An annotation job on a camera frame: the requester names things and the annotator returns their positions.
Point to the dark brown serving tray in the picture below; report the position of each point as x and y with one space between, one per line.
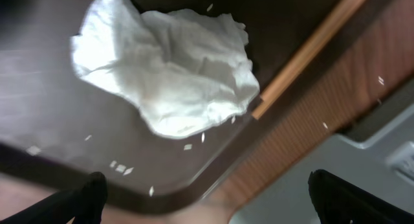
56 129

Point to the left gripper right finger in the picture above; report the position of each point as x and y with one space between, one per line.
338 201

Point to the white tissue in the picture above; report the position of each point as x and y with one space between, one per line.
185 72

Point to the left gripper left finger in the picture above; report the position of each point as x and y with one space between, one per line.
83 205

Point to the wooden chopstick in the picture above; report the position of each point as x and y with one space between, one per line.
337 18

